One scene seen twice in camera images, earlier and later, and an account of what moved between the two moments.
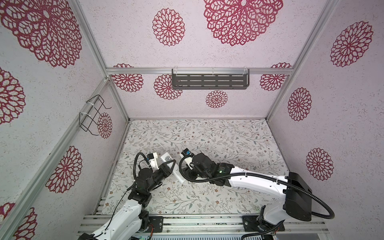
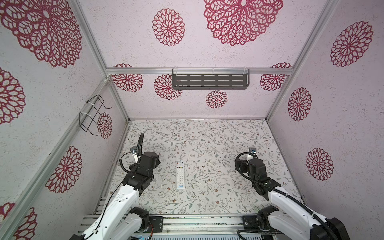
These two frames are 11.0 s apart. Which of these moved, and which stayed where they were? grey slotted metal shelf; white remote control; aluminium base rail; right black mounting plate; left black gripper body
Moved: white remote control; left black gripper body
Stayed: right black mounting plate; grey slotted metal shelf; aluminium base rail
